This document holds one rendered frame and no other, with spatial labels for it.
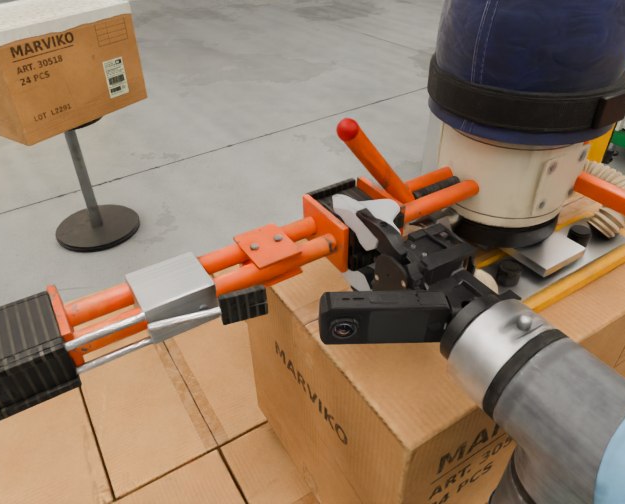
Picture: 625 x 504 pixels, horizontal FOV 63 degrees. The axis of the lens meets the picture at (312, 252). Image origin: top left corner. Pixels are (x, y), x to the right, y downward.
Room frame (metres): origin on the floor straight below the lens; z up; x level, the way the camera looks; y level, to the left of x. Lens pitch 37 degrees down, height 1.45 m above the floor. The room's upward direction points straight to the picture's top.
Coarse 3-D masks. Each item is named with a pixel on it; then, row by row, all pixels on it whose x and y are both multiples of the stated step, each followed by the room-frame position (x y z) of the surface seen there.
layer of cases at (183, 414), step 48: (144, 336) 0.86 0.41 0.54; (192, 336) 0.86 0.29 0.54; (240, 336) 0.86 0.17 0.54; (96, 384) 0.72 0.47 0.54; (144, 384) 0.72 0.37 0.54; (192, 384) 0.72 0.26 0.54; (240, 384) 0.72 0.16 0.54; (0, 432) 0.60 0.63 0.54; (48, 432) 0.60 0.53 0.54; (96, 432) 0.60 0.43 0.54; (144, 432) 0.60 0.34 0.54; (192, 432) 0.60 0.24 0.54; (240, 432) 0.60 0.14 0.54; (0, 480) 0.50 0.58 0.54; (48, 480) 0.50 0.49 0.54; (96, 480) 0.50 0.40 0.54; (144, 480) 0.50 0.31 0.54; (192, 480) 0.50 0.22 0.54; (240, 480) 0.50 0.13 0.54; (288, 480) 0.50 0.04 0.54
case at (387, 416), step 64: (576, 192) 0.75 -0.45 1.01; (256, 320) 0.58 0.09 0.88; (576, 320) 0.45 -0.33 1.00; (256, 384) 0.62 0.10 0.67; (320, 384) 0.42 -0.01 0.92; (384, 384) 0.36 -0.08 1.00; (448, 384) 0.36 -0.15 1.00; (320, 448) 0.42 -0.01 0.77; (384, 448) 0.31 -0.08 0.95; (448, 448) 0.31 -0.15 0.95; (512, 448) 0.39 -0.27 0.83
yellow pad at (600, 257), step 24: (576, 216) 0.65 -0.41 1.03; (576, 240) 0.57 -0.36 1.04; (600, 240) 0.58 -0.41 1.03; (624, 240) 0.58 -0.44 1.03; (480, 264) 0.54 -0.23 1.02; (504, 264) 0.50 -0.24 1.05; (576, 264) 0.53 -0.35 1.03; (600, 264) 0.54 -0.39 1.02; (504, 288) 0.49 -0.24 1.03; (528, 288) 0.49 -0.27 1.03; (552, 288) 0.49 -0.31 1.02; (576, 288) 0.50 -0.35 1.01
